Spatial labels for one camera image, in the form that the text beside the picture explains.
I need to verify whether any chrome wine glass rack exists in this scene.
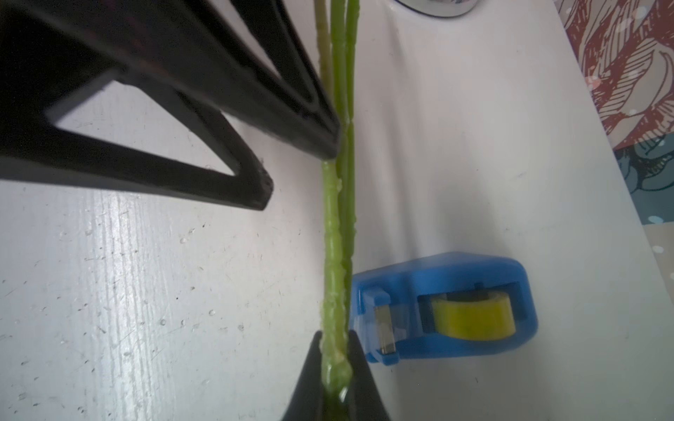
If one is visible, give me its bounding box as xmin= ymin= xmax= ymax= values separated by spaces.
xmin=398 ymin=0 xmax=479 ymax=19

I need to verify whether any pink artificial flower bouquet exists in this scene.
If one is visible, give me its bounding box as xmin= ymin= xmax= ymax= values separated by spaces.
xmin=313 ymin=1 xmax=360 ymax=420

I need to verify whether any yellow-green tape roll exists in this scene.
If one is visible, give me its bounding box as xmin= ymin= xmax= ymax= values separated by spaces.
xmin=431 ymin=291 xmax=516 ymax=341

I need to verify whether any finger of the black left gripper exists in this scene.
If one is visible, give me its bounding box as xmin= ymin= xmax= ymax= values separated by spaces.
xmin=31 ymin=1 xmax=341 ymax=160
xmin=1 ymin=1 xmax=274 ymax=211

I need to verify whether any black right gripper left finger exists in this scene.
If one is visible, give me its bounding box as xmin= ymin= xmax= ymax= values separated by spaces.
xmin=281 ymin=331 xmax=323 ymax=421

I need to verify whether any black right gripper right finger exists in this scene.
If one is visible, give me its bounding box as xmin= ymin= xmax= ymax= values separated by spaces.
xmin=347 ymin=330 xmax=391 ymax=421

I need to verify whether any blue tape dispenser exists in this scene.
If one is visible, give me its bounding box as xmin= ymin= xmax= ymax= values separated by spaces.
xmin=350 ymin=252 xmax=538 ymax=366

